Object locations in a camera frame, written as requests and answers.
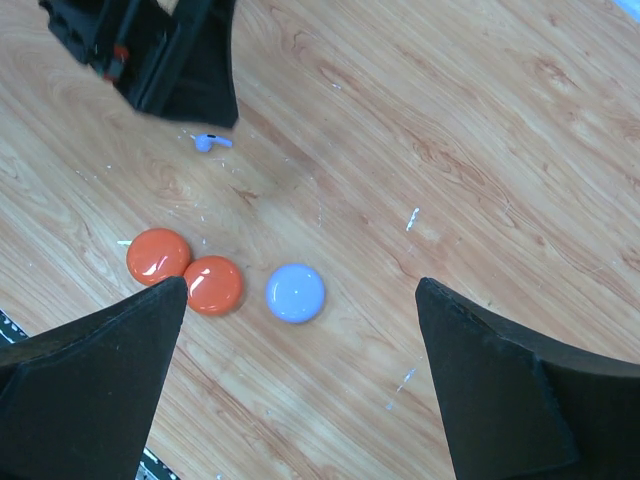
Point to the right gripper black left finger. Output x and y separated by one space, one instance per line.
78 401

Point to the purple earbud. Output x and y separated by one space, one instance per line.
206 142

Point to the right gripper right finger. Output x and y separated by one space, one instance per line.
517 404

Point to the orange earbud charging case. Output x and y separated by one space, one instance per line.
157 254

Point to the purple charging case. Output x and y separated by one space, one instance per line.
295 293

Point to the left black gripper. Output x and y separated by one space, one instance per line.
176 66

